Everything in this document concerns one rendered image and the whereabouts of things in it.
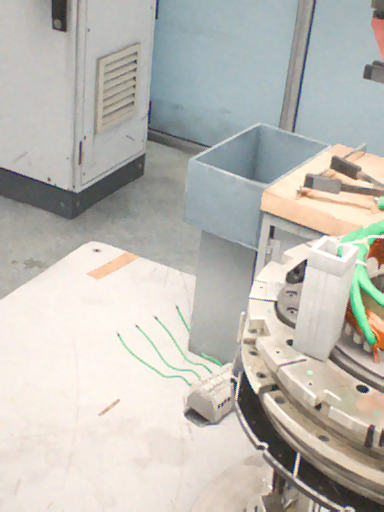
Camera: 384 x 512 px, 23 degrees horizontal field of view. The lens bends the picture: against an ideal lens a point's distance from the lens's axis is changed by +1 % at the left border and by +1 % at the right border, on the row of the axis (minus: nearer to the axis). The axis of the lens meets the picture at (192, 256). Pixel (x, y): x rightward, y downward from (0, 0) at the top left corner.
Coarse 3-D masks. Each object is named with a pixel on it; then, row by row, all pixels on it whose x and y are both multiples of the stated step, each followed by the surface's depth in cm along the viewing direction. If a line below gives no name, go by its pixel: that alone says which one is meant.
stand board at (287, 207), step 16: (336, 144) 117; (320, 160) 112; (368, 160) 113; (288, 176) 107; (304, 176) 108; (336, 176) 108; (272, 192) 103; (288, 192) 103; (320, 192) 104; (272, 208) 103; (288, 208) 102; (304, 208) 101; (320, 208) 100; (336, 208) 101; (352, 208) 101; (368, 208) 102; (304, 224) 102; (320, 224) 100; (336, 224) 99; (352, 224) 98; (368, 224) 98
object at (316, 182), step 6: (306, 174) 101; (312, 174) 101; (318, 174) 101; (306, 180) 101; (312, 180) 101; (318, 180) 100; (324, 180) 100; (330, 180) 100; (336, 180) 100; (306, 186) 101; (312, 186) 101; (318, 186) 101; (324, 186) 100; (330, 186) 100; (336, 186) 100; (324, 192) 101; (330, 192) 101; (336, 192) 100
